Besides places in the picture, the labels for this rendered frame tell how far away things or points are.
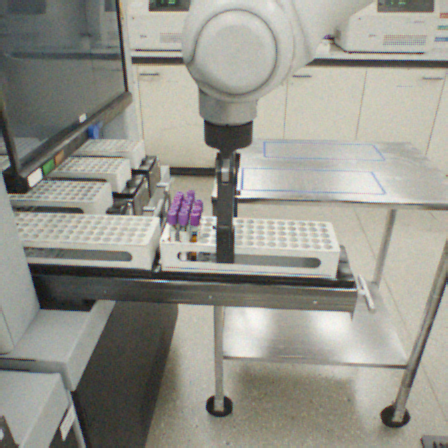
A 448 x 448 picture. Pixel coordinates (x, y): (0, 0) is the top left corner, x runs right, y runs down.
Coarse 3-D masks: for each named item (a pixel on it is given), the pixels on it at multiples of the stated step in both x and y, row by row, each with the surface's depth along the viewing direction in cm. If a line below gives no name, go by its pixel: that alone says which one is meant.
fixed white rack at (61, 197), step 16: (32, 192) 87; (48, 192) 87; (64, 192) 86; (80, 192) 87; (96, 192) 88; (16, 208) 88; (32, 208) 92; (48, 208) 93; (64, 208) 93; (80, 208) 92; (96, 208) 83
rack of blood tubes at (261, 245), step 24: (168, 240) 69; (240, 240) 69; (264, 240) 69; (288, 240) 69; (312, 240) 70; (336, 240) 69; (168, 264) 70; (192, 264) 70; (216, 264) 69; (240, 264) 73; (264, 264) 73; (288, 264) 73; (312, 264) 73; (336, 264) 67
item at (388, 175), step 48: (288, 144) 128; (336, 144) 128; (384, 144) 128; (288, 192) 97; (336, 192) 97; (384, 192) 97; (432, 192) 97; (384, 240) 146; (432, 288) 106; (240, 336) 131; (288, 336) 131; (336, 336) 131; (384, 336) 130
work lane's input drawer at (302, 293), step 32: (160, 256) 74; (64, 288) 72; (96, 288) 71; (128, 288) 71; (160, 288) 70; (192, 288) 70; (224, 288) 69; (256, 288) 69; (288, 288) 68; (320, 288) 68; (352, 288) 68; (352, 320) 71
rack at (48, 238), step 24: (24, 216) 78; (48, 216) 77; (72, 216) 78; (96, 216) 77; (120, 216) 77; (24, 240) 70; (48, 240) 70; (72, 240) 70; (96, 240) 71; (120, 240) 71; (144, 240) 70; (72, 264) 71; (96, 264) 71; (120, 264) 71; (144, 264) 70
